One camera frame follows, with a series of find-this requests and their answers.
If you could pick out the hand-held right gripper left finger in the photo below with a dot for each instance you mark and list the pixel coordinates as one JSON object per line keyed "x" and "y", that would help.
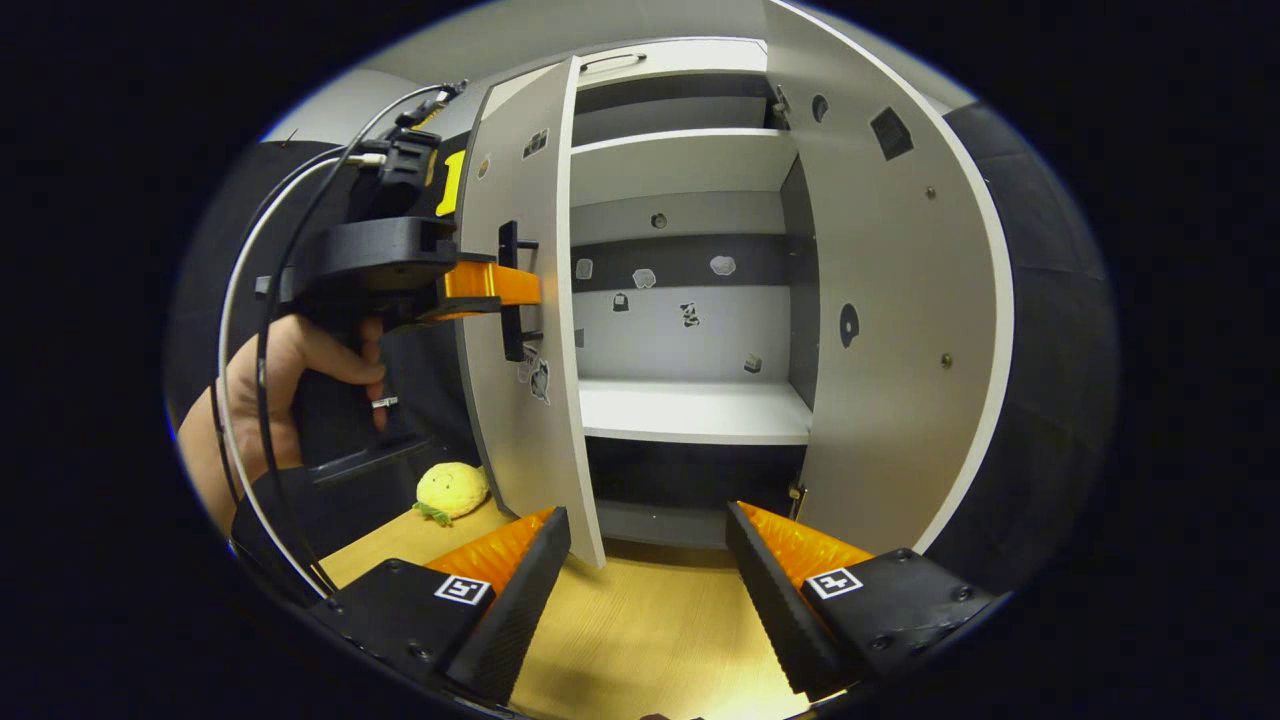
{"x": 520, "y": 610}

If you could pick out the yellow lemon plush toy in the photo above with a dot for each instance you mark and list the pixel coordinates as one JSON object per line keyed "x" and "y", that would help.
{"x": 452, "y": 490}

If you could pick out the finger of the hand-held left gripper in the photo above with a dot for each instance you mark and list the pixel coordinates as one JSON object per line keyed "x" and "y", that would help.
{"x": 490, "y": 283}

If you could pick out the white cabinet shelf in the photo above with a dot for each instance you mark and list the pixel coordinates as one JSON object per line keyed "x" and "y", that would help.
{"x": 680, "y": 160}
{"x": 690, "y": 410}

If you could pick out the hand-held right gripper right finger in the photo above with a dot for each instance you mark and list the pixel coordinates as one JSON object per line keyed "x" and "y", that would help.
{"x": 775, "y": 610}

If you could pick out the white double-door shoe cabinet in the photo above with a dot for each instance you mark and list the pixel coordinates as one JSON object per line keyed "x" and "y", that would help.
{"x": 690, "y": 330}

